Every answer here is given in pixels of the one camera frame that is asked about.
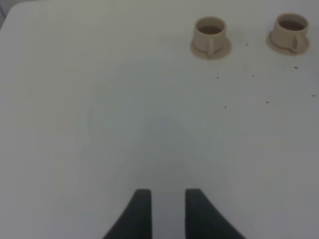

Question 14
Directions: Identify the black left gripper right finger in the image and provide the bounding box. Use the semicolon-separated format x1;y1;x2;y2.
185;189;245;239

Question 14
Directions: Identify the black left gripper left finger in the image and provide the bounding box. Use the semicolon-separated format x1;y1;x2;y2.
103;189;152;239

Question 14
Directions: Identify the left beige cup saucer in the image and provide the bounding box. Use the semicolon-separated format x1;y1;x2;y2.
190;38;232;60

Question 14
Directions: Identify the beige cup saucer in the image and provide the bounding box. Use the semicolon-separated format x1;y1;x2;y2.
266;32;310;56
190;38;232;60

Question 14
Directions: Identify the left beige teacup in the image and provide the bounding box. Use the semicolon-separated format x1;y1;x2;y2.
192;16;227;56

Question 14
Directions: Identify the beige teacup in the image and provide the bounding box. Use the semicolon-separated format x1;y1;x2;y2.
271;13;310;53
192;16;227;56

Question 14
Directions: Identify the right beige cup saucer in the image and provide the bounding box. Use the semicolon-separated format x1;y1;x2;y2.
266;32;310;56

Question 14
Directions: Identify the right beige teacup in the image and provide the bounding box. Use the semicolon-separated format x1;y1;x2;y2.
271;13;310;53

